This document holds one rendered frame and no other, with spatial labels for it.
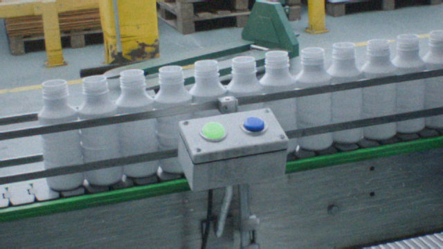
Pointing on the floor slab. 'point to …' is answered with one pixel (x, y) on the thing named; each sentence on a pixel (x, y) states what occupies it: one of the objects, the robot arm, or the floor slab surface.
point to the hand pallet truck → (264, 32)
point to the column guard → (130, 30)
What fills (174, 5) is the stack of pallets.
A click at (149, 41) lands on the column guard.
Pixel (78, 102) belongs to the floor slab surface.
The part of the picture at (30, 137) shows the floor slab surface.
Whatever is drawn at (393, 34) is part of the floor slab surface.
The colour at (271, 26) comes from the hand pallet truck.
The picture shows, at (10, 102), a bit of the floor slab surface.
